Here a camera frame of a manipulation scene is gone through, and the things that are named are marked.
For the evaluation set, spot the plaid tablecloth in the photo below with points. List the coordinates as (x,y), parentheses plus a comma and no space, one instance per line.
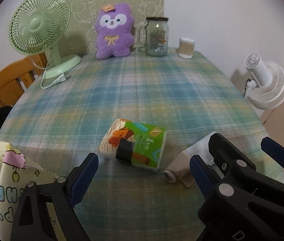
(57,127)

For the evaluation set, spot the cotton swab container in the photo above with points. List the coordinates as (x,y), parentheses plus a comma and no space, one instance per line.
(186,48)

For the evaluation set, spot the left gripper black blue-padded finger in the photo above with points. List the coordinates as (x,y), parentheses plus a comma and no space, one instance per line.
(32,219)
(205,177)

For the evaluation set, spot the green fan power plug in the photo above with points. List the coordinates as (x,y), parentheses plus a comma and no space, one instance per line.
(60,79)

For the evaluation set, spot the green cartoon cardboard panel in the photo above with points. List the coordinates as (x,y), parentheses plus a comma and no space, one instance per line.
(80,36)

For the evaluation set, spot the colourful tissue pack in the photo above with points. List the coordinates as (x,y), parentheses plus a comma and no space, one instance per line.
(136,144)

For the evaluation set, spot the black cloth on chair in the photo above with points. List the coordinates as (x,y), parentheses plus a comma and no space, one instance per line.
(4,112)

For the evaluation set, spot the white floor fan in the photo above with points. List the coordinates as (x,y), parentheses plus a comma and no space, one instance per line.
(265,88)

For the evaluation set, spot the wooden chair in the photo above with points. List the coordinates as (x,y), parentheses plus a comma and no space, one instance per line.
(18,76)

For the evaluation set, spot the yellow cartoon storage box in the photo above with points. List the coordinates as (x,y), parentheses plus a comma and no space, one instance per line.
(16,170)

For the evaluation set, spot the purple plush toy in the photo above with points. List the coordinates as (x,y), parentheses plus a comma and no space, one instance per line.
(114,27)

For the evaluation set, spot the green desk fan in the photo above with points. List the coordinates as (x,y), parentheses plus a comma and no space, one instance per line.
(37,26)

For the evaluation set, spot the beige white cloth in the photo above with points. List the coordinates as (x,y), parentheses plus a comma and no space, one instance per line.
(179,168)

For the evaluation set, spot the glass mason jar mug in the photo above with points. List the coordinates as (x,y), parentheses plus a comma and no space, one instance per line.
(153,37)

